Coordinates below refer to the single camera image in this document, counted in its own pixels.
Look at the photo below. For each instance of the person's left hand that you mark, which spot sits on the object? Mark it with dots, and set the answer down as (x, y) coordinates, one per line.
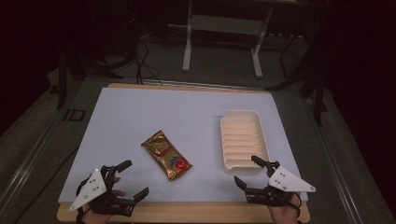
(96, 217)

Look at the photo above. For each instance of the small black bracket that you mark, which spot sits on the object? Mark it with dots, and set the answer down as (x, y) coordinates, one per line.
(74, 115)

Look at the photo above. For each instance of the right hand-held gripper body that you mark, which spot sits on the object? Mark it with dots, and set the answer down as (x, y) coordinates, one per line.
(288, 182)

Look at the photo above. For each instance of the metal floor rail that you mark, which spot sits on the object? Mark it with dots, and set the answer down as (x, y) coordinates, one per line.
(336, 161)
(28, 161)

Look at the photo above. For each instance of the black tripod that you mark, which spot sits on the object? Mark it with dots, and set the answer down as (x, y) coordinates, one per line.
(317, 93)

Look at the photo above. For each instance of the white metal stand frame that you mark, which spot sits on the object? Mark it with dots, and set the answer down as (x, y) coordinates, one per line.
(187, 46)

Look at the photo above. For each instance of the person's right hand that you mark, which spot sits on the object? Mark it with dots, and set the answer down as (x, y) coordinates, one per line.
(283, 214)

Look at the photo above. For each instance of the white ribbed plastic tray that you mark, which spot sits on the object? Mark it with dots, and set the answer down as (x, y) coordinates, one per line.
(243, 137)

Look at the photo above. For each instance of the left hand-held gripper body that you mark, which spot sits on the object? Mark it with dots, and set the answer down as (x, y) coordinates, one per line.
(93, 186)

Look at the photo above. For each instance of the pale blue table mat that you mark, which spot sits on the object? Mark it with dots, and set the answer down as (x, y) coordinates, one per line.
(155, 105)

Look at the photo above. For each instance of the gold snack packet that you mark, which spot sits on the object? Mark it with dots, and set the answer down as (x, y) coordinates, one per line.
(166, 155)

